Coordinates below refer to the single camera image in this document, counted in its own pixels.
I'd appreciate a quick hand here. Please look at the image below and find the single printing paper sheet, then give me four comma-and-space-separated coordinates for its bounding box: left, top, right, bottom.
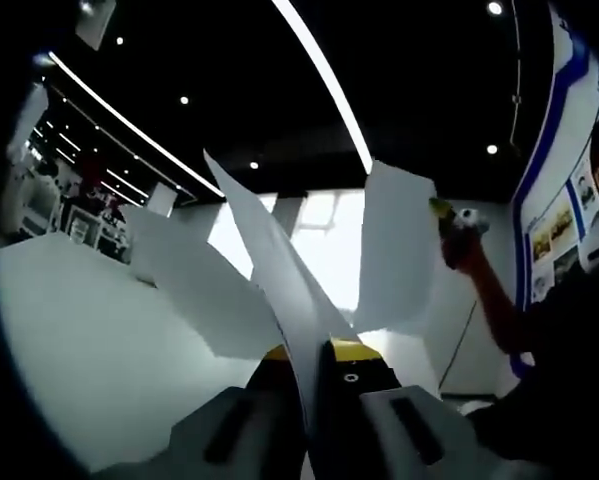
202, 147, 365, 451

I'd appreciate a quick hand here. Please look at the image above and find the person's right hand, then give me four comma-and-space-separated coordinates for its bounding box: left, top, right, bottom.
441, 232, 486, 274

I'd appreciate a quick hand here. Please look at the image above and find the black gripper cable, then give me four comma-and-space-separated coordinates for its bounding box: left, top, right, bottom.
437, 299, 479, 397

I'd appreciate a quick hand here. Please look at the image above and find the stack of white printing papers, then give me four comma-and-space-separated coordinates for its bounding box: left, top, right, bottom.
126, 158, 443, 401

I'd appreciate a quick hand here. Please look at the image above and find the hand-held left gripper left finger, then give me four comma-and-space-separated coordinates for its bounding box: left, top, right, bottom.
128, 342, 310, 480

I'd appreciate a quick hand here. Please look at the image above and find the large bright window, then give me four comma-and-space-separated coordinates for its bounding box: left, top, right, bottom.
206, 192, 368, 314

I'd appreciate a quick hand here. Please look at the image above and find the red hanging banner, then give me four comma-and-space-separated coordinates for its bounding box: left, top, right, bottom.
81, 152, 104, 187

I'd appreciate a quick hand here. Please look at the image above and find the curved ceiling light strip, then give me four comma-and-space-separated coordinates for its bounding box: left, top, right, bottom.
47, 49, 226, 199

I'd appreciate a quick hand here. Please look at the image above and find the blue white wall poster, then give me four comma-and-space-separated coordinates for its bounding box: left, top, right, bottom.
509, 9, 599, 376

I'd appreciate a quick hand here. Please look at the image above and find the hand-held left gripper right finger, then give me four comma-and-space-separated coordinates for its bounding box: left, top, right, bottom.
311, 337, 495, 480

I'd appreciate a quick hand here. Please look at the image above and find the long ceiling light strip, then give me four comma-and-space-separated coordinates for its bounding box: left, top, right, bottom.
271, 0, 375, 176

